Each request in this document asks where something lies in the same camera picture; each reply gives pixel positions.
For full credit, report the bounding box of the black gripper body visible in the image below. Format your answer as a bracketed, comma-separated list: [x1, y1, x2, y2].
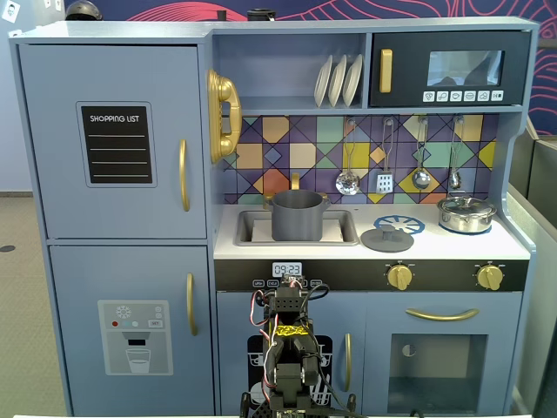
[278, 273, 305, 292]

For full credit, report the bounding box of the gray pot lid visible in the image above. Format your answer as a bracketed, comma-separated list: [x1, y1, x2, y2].
[359, 225, 414, 253]

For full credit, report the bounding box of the steel pot lid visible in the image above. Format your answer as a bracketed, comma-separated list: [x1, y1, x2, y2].
[437, 195, 498, 217]

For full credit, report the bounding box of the blue dishwasher door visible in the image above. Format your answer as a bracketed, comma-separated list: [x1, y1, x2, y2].
[216, 291, 366, 415]

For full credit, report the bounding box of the gray pot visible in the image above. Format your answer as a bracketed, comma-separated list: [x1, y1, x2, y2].
[263, 190, 332, 242]

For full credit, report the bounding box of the gray sink basin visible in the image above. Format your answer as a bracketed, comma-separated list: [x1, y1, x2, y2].
[236, 209, 360, 247]

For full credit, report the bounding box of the blue oven door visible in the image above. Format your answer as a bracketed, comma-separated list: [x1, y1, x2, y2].
[364, 292, 523, 415]

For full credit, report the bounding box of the gold faucet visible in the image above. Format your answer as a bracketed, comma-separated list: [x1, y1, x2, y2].
[262, 172, 328, 210]

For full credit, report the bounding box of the gold stove knob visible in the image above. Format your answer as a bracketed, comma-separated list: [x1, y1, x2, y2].
[386, 264, 414, 291]
[475, 264, 506, 291]

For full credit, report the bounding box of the steel slotted skimmer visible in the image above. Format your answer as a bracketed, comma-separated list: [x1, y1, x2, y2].
[334, 116, 362, 196]

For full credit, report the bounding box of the steel slotted spatula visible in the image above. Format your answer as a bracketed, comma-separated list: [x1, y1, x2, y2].
[375, 116, 396, 195]

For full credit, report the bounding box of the steel ladle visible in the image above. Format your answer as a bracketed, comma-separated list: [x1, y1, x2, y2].
[411, 115, 433, 191]

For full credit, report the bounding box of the shiny steel pot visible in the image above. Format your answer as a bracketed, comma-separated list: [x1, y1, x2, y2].
[437, 206, 498, 234]

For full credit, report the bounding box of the gold toy telephone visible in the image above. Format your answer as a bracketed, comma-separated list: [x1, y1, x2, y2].
[206, 68, 243, 165]

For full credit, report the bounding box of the small steel spoon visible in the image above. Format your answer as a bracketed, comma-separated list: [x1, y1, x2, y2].
[447, 115, 465, 191]

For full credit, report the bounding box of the white plate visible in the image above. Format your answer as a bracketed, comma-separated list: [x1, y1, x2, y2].
[313, 55, 334, 109]
[341, 53, 364, 108]
[326, 54, 348, 109]

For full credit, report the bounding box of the blue lower fridge door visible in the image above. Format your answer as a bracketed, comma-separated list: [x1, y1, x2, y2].
[48, 245, 217, 417]

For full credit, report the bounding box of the blue fridge door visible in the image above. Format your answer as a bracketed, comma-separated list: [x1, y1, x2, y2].
[17, 43, 208, 240]
[48, 245, 217, 417]

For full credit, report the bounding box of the black shopping list board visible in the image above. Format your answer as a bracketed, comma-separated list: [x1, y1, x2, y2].
[76, 101, 158, 189]

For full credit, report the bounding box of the black toy microwave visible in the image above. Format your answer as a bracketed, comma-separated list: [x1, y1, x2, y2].
[368, 30, 533, 109]

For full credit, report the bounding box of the gray desk divider panel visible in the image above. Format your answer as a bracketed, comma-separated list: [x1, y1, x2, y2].
[504, 119, 557, 418]

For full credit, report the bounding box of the blue upper fridge door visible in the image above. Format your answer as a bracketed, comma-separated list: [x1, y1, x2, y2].
[17, 43, 208, 240]

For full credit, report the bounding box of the blue toy kitchen unit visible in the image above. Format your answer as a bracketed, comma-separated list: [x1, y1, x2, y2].
[8, 16, 540, 417]

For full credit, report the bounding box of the black helmet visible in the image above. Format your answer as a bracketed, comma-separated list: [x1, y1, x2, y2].
[64, 0, 104, 22]

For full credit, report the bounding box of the gold dishwasher door handle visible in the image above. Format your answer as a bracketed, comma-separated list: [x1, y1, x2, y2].
[343, 333, 352, 393]

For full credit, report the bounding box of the gold lower fridge handle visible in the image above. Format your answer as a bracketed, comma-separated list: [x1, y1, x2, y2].
[185, 273, 199, 337]

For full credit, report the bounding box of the gold fridge handle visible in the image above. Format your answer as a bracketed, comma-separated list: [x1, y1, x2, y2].
[178, 138, 191, 213]
[185, 273, 199, 337]

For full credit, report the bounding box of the black cable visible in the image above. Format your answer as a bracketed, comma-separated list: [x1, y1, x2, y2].
[311, 347, 352, 414]

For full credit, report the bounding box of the gold upper fridge handle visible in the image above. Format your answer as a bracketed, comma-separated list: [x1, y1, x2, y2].
[178, 138, 191, 213]

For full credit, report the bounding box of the gold oven handle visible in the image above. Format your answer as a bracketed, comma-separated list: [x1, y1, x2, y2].
[405, 307, 480, 322]

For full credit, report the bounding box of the gold microwave handle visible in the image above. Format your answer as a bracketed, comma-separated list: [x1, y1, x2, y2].
[379, 48, 393, 94]

